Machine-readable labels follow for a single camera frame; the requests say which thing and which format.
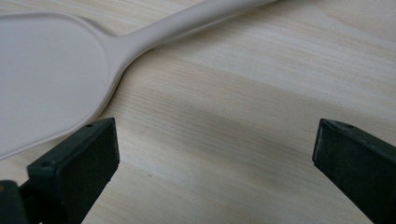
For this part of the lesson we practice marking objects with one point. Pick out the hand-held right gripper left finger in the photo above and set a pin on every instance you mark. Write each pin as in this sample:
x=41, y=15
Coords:
x=81, y=161

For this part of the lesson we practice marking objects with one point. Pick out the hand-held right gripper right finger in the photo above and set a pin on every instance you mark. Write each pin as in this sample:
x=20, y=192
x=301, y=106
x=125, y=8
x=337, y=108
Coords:
x=358, y=165

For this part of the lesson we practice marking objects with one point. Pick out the beige solid spatula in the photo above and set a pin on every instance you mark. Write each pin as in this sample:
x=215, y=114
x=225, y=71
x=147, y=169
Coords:
x=46, y=77

